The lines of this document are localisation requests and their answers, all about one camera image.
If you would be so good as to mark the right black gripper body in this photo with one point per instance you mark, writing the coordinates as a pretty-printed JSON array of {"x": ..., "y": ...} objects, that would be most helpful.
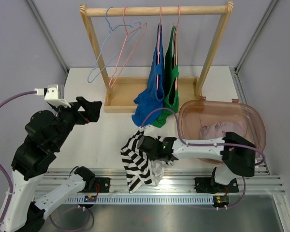
[{"x": 152, "y": 156}]

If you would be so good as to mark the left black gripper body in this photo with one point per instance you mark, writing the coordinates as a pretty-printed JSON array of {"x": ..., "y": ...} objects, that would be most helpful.
[{"x": 69, "y": 117}]

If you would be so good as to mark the black white striped tank top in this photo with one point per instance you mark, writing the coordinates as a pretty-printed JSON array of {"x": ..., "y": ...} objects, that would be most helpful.
[{"x": 140, "y": 170}]

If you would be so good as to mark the light blue wire hanger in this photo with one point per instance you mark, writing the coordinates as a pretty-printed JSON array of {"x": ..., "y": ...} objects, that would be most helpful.
[{"x": 110, "y": 29}]

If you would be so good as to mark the blue tank top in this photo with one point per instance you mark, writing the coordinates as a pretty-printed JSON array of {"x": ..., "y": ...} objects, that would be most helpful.
[{"x": 150, "y": 99}]

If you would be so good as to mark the mauve pink tank top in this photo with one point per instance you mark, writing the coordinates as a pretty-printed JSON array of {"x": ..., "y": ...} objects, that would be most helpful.
[{"x": 218, "y": 130}]

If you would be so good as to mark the pink hanger of striped top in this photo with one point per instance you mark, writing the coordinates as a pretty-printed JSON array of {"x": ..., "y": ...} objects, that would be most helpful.
[{"x": 130, "y": 31}]

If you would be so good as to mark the pink hanger of blue top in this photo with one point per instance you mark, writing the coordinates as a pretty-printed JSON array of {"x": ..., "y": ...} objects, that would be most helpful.
[{"x": 159, "y": 49}]

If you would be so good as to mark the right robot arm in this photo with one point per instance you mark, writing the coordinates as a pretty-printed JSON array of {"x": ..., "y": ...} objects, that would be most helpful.
[{"x": 235, "y": 153}]

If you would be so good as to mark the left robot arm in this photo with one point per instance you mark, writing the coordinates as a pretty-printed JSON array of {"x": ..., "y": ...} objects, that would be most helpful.
[{"x": 46, "y": 134}]

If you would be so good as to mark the green tank top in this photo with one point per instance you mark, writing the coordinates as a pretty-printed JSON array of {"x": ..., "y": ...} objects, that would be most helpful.
[{"x": 171, "y": 99}]

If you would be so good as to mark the pink hanger of green top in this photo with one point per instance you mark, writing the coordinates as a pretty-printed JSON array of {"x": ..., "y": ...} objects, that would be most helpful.
[{"x": 177, "y": 48}]

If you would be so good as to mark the wooden clothes rack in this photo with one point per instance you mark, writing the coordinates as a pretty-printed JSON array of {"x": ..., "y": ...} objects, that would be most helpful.
[{"x": 120, "y": 94}]

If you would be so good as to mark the translucent pink plastic basin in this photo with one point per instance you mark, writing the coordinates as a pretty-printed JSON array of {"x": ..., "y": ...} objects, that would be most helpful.
[{"x": 197, "y": 113}]

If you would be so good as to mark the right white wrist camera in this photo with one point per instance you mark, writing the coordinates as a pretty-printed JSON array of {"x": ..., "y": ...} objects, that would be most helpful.
[{"x": 149, "y": 130}]

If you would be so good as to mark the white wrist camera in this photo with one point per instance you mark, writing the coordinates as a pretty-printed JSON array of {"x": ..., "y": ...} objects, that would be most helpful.
[
  {"x": 149, "y": 130},
  {"x": 53, "y": 95}
]

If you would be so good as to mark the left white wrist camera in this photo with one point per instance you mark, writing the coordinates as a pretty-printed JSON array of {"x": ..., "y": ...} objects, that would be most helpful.
[{"x": 53, "y": 95}]

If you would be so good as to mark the white slotted cable duct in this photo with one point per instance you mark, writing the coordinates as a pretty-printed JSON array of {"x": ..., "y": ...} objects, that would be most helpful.
[{"x": 143, "y": 199}]

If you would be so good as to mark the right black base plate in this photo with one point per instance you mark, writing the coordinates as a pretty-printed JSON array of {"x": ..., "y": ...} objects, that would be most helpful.
[{"x": 208, "y": 185}]

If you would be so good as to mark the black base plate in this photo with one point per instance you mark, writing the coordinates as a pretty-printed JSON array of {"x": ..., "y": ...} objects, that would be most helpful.
[
  {"x": 100, "y": 184},
  {"x": 208, "y": 185}
]

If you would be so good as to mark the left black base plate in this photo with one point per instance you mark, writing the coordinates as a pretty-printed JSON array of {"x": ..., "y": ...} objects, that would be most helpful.
[{"x": 100, "y": 184}]

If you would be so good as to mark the left aluminium frame post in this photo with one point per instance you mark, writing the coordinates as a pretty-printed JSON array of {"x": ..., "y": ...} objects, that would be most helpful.
[{"x": 44, "y": 30}]

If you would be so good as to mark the aluminium frame post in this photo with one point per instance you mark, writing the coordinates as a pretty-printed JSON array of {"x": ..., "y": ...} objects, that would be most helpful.
[
  {"x": 266, "y": 16},
  {"x": 44, "y": 30}
]

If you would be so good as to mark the right aluminium frame post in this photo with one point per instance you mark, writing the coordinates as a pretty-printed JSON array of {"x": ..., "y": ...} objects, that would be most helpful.
[{"x": 266, "y": 16}]

